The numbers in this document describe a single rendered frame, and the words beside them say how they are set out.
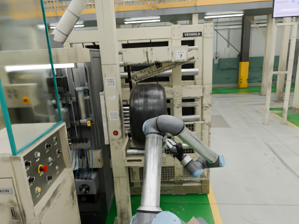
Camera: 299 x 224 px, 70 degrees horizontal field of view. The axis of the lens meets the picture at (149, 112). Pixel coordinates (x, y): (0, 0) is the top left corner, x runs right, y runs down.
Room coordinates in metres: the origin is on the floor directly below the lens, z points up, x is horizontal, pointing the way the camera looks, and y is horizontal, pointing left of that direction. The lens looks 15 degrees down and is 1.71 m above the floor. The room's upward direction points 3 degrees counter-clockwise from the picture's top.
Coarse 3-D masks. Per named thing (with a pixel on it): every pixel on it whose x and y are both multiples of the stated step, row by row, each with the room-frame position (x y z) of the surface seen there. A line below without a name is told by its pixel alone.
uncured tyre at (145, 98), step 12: (144, 84) 1.85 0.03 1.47; (156, 84) 1.83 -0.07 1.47; (132, 96) 1.71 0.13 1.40; (144, 96) 1.68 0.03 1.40; (156, 96) 1.67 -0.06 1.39; (132, 108) 1.64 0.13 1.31; (144, 108) 1.62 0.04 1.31; (156, 108) 1.61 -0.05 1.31; (132, 120) 1.61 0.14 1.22; (144, 120) 1.59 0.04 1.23; (132, 132) 1.62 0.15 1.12; (144, 144) 1.64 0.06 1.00
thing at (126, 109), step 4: (124, 104) 2.33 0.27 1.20; (128, 104) 2.33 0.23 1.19; (124, 108) 2.20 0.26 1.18; (128, 108) 2.20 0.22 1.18; (124, 112) 2.19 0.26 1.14; (128, 112) 2.19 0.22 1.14; (124, 116) 2.33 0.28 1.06; (128, 116) 2.33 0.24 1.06; (124, 120) 2.22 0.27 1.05; (128, 120) 2.21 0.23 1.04; (124, 124) 2.20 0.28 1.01; (128, 124) 2.20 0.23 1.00; (128, 128) 2.20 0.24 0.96
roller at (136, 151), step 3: (126, 150) 1.73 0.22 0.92; (129, 150) 1.73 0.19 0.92; (132, 150) 1.73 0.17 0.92; (135, 150) 1.72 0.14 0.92; (138, 150) 1.72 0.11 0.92; (141, 150) 1.72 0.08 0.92; (144, 150) 1.72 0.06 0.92; (162, 150) 1.71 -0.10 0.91; (165, 150) 1.71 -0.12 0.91; (126, 153) 1.72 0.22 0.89; (129, 153) 1.72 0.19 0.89; (132, 153) 1.72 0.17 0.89; (135, 153) 1.72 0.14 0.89; (138, 153) 1.72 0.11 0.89; (141, 153) 1.72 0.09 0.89; (144, 153) 1.72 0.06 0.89
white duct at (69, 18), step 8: (72, 0) 2.10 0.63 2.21; (80, 0) 2.09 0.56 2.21; (88, 0) 2.14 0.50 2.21; (72, 8) 2.09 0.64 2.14; (80, 8) 2.11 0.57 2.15; (64, 16) 2.10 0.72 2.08; (72, 16) 2.10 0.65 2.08; (64, 24) 2.09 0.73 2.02; (72, 24) 2.13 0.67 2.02; (56, 32) 2.10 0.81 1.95; (64, 32) 2.11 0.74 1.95; (56, 40) 2.10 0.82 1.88; (64, 40) 2.16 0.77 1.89
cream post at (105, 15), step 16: (96, 0) 1.80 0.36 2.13; (112, 0) 1.84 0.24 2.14; (112, 16) 1.80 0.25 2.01; (112, 32) 1.80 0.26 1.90; (112, 48) 1.80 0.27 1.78; (112, 64) 1.80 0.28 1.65; (112, 128) 1.80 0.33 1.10; (112, 144) 1.80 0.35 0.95; (112, 160) 1.80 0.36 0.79; (128, 176) 1.90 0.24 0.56; (128, 192) 1.82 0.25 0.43; (128, 208) 1.80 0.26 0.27
